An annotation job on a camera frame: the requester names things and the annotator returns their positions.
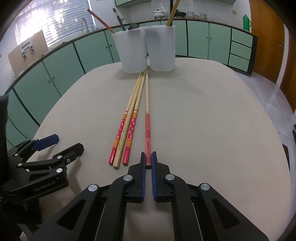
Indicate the green base cabinets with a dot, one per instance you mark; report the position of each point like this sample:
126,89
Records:
57,69

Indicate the white cooking pot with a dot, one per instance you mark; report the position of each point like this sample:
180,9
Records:
159,14

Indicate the cluster of small jars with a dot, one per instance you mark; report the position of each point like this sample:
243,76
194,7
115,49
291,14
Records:
196,15

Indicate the white window blind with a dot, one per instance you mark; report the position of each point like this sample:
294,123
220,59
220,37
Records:
55,20

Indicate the red flowered wooden chopstick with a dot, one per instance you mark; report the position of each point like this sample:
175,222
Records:
119,134
130,134

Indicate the wooden door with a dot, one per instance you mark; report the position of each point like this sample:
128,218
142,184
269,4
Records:
268,41

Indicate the green thermos flask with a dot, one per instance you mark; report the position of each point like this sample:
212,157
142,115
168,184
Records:
246,23

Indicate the white two-compartment utensil holder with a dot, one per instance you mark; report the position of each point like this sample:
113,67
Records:
161,51

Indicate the dark kitchen countertop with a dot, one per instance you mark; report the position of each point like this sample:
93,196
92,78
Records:
219,24

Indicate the black wok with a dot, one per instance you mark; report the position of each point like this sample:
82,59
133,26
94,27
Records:
181,14

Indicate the red striped wooden chopstick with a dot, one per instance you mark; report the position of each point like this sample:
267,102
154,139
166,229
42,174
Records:
147,129
99,20

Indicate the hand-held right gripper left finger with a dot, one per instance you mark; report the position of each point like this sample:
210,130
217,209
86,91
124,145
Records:
143,180

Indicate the brown cardboard board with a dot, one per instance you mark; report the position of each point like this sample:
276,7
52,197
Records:
16,60

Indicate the black chopstick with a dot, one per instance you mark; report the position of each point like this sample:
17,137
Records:
120,20

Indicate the plain wooden chopstick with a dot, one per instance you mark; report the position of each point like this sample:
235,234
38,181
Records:
172,14
122,143

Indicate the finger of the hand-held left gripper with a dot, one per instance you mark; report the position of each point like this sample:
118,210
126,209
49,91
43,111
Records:
71,150
47,140

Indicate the metal sink faucet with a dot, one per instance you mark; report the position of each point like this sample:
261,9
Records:
84,22

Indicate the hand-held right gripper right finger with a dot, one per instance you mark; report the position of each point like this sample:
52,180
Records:
153,183

